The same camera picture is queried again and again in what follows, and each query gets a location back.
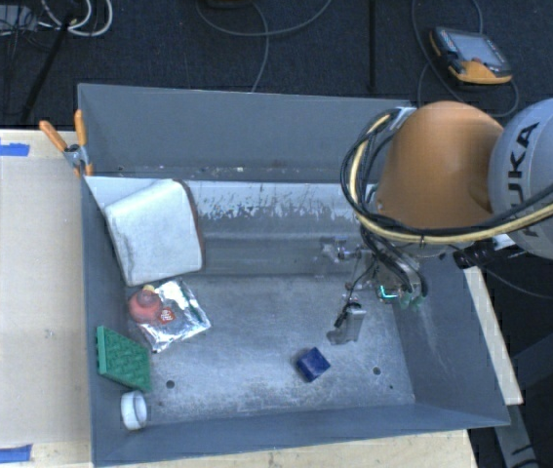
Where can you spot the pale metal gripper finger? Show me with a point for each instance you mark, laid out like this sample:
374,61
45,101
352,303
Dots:
339,252
350,324

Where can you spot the blue cube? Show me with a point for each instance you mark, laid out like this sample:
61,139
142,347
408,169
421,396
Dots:
312,364

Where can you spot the grey metal bin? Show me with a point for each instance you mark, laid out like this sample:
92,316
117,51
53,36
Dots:
266,310

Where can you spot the silver foil packet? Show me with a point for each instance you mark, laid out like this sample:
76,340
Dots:
181,317

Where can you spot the red toy fruit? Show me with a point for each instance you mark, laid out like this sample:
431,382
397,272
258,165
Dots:
143,306

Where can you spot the green studded flat plate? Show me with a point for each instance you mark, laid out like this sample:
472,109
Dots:
124,359

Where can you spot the black cylinder on white bracket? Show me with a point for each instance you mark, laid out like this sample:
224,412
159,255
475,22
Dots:
473,255

